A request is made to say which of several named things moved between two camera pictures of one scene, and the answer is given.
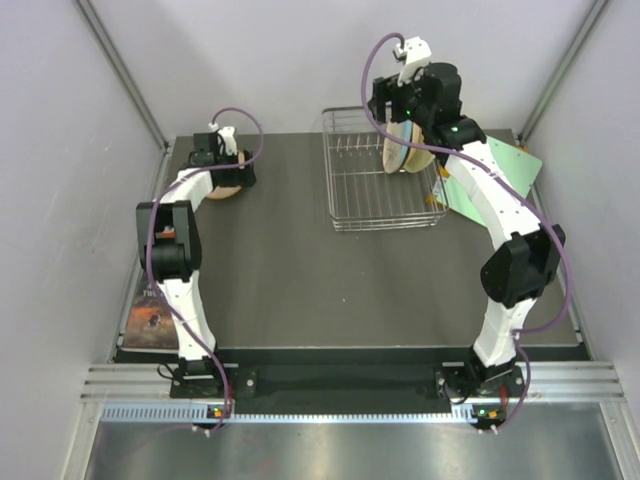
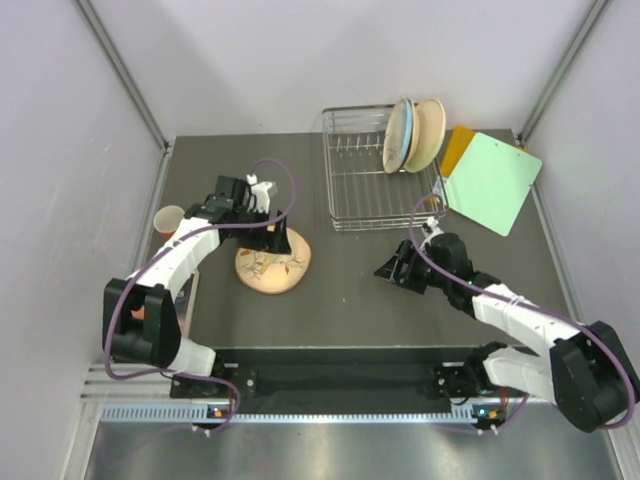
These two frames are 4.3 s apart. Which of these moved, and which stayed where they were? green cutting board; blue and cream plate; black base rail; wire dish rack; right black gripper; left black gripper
Moved: right black gripper; left black gripper
Stayed: green cutting board; black base rail; wire dish rack; blue and cream plate
